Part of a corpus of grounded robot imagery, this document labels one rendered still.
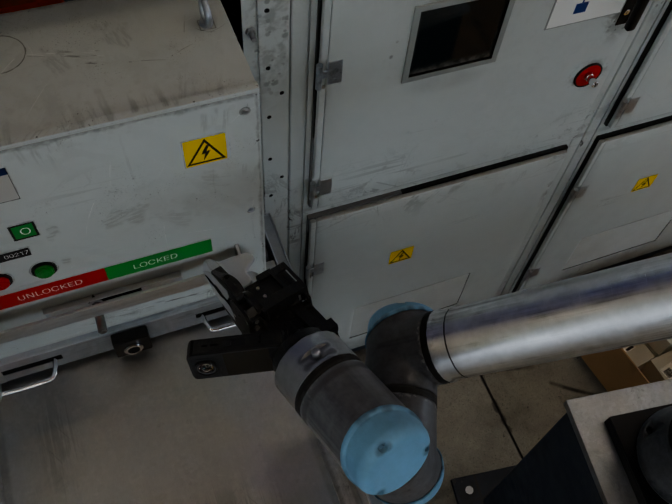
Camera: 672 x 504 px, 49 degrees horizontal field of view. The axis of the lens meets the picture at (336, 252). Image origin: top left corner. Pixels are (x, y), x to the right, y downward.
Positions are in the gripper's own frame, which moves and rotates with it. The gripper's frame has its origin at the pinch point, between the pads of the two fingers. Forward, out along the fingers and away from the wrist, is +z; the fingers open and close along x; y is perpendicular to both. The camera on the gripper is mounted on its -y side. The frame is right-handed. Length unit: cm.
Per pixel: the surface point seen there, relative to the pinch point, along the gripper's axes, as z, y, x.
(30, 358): 25.2, -25.3, -23.3
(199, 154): 8.0, 6.4, 10.8
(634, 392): -28, 63, -58
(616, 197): 18, 116, -70
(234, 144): 6.8, 10.9, 10.7
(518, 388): 15, 81, -124
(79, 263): 17.5, -12.3, -3.9
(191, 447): 3.3, -11.3, -37.4
